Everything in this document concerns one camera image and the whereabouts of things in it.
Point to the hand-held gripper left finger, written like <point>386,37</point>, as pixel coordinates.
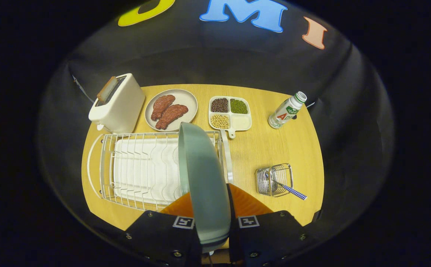
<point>159,237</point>

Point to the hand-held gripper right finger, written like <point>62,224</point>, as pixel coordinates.
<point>267,237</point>

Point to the pale green plate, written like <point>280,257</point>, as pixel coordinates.
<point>204,178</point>

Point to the beige round plate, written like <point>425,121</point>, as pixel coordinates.
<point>183,98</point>

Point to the white drip tray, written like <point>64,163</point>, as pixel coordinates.
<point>144,174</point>

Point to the white divided tray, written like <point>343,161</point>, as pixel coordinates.
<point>241,122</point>

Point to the brown meat slice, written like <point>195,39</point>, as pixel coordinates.
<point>162,105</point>
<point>170,115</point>

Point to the pile of yellow soybeans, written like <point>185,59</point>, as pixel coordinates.
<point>220,121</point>

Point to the white green drink bottle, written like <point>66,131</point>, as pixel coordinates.
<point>286,111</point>

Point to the pile of green beans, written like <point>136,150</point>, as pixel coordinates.
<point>238,106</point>

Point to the cream toaster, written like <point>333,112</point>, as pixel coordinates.
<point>122,107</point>

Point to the pile of dark red beans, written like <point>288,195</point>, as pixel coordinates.
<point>219,105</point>

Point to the toast slice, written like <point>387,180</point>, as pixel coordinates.
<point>105,90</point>

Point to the black backdrop cloth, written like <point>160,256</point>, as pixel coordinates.
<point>200,59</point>

